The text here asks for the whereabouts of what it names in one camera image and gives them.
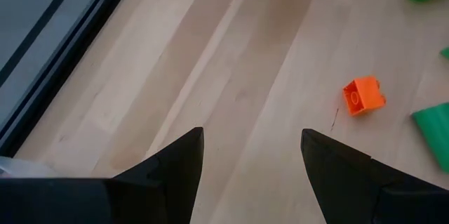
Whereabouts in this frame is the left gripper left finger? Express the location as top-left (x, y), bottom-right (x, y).
top-left (105, 126), bottom-right (206, 224)

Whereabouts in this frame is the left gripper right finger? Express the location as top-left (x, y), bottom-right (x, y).
top-left (300, 128), bottom-right (449, 224)

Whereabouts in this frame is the orange small block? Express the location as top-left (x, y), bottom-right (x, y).
top-left (342, 75), bottom-right (387, 117)

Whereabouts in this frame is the green cylinder block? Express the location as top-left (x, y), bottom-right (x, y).
top-left (410, 103), bottom-right (449, 174)

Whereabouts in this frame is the black aluminium table frame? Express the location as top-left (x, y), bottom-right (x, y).
top-left (0, 0), bottom-right (141, 157)

